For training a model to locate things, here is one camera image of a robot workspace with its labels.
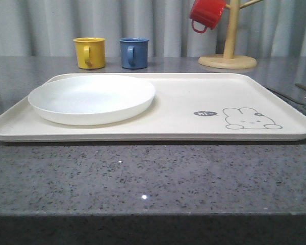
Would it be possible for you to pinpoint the white round plate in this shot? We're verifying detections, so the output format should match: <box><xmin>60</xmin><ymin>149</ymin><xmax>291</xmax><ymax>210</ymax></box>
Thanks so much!
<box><xmin>28</xmin><ymin>75</ymin><xmax>156</xmax><ymax>126</ymax></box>

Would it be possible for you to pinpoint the cream rabbit serving tray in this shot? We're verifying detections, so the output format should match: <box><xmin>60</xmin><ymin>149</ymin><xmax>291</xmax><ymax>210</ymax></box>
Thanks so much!
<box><xmin>0</xmin><ymin>73</ymin><xmax>306</xmax><ymax>142</ymax></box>

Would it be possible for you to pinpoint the red enamel mug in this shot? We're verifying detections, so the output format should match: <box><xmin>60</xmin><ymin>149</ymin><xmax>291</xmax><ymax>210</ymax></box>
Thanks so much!
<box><xmin>189</xmin><ymin>0</ymin><xmax>226</xmax><ymax>34</ymax></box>

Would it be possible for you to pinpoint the wooden mug tree stand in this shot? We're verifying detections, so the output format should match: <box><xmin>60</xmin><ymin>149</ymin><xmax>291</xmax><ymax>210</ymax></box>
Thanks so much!
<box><xmin>198</xmin><ymin>0</ymin><xmax>260</xmax><ymax>69</ymax></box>

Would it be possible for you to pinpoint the stainless steel fork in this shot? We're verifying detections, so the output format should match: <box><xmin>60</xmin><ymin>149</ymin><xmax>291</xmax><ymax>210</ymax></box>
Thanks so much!
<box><xmin>265</xmin><ymin>86</ymin><xmax>306</xmax><ymax>110</ymax></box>

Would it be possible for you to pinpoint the yellow enamel mug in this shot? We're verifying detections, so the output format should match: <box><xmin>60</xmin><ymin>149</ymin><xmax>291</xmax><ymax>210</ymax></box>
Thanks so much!
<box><xmin>73</xmin><ymin>37</ymin><xmax>106</xmax><ymax>69</ymax></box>

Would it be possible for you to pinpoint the blue enamel mug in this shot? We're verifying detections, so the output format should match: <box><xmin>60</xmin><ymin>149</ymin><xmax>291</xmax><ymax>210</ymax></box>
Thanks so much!
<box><xmin>120</xmin><ymin>37</ymin><xmax>149</xmax><ymax>69</ymax></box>

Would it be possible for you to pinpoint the grey curtain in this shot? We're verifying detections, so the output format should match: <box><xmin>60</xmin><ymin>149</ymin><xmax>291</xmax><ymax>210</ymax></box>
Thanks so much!
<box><xmin>0</xmin><ymin>1</ymin><xmax>306</xmax><ymax>58</ymax></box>

